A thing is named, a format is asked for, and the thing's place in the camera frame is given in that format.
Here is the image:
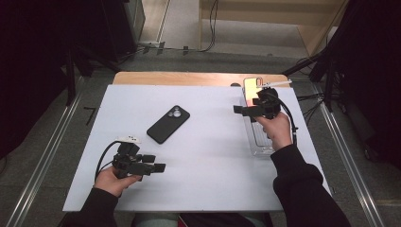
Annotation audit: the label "black cabinet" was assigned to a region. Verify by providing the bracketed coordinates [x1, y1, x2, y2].
[100, 0, 147, 62]

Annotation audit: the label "person's left hand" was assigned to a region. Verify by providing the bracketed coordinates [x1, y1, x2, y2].
[94, 165, 143, 198]

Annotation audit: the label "person's lap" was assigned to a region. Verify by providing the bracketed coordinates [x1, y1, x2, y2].
[131, 212, 274, 227]

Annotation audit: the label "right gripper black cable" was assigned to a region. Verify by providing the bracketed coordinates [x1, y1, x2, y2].
[268, 91, 299, 146]

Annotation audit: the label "black phone case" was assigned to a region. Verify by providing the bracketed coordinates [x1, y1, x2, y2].
[146, 104, 191, 146]

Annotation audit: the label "wooden table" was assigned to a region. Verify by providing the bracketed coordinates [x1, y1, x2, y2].
[112, 71, 291, 89]

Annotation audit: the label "dark curtain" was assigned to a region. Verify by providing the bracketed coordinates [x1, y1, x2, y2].
[327, 0, 401, 169]
[0, 0, 112, 160]

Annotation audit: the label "hanging black cable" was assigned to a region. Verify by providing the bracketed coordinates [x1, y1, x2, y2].
[201, 0, 220, 53]

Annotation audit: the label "black floor cables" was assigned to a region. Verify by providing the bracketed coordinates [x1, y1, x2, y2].
[296, 93, 325, 127]

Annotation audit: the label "black stand legs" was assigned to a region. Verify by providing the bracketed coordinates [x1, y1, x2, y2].
[64, 44, 121, 107]
[282, 53, 337, 113]

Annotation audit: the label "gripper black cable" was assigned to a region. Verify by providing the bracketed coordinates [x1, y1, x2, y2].
[94, 140, 122, 183]
[268, 91, 299, 146]

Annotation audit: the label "metal floor rail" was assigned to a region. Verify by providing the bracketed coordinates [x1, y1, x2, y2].
[315, 84, 387, 227]
[6, 75, 86, 227]

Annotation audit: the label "white board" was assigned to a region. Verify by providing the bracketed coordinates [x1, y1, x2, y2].
[61, 83, 332, 213]

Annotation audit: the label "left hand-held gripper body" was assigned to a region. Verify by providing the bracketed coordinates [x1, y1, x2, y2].
[113, 134, 155, 180]

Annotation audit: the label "clear plastic tray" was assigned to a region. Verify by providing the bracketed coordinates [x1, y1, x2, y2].
[239, 86, 287, 158]

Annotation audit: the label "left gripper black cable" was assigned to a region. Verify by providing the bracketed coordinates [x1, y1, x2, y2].
[94, 140, 122, 183]

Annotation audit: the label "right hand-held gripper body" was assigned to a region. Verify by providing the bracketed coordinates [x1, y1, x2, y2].
[252, 79, 292, 120]

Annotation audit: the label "person's right hand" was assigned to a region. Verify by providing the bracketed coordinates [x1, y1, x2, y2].
[254, 111, 294, 151]

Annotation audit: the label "clear-rimmed phone case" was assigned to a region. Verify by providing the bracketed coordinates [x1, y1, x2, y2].
[243, 77, 264, 108]

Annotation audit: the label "beige wooden furniture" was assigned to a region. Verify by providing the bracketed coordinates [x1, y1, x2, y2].
[198, 0, 349, 58]

